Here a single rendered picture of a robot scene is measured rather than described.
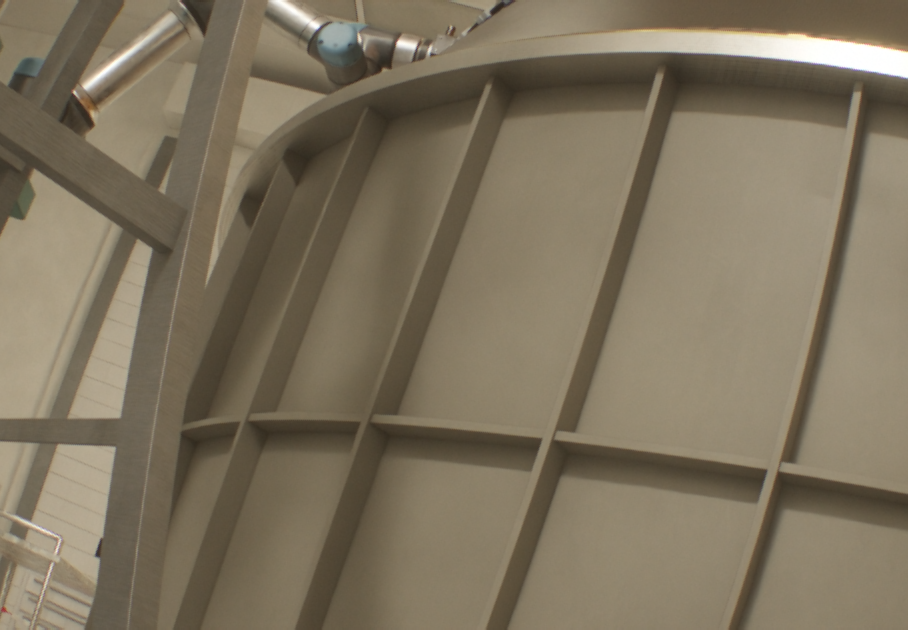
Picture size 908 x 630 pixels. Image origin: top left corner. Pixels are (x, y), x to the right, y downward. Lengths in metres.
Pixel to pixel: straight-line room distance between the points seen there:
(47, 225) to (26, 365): 1.11
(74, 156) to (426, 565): 0.49
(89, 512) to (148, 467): 9.21
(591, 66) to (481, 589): 0.49
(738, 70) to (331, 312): 0.48
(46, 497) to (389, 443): 8.95
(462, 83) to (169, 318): 0.61
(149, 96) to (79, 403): 2.48
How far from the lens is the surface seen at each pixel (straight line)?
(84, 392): 10.39
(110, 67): 2.91
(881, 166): 1.28
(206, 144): 1.05
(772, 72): 1.32
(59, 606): 6.76
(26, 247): 11.05
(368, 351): 1.43
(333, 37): 2.64
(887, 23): 1.45
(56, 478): 10.27
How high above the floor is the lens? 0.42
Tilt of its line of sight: 20 degrees up
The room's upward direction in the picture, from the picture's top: 19 degrees clockwise
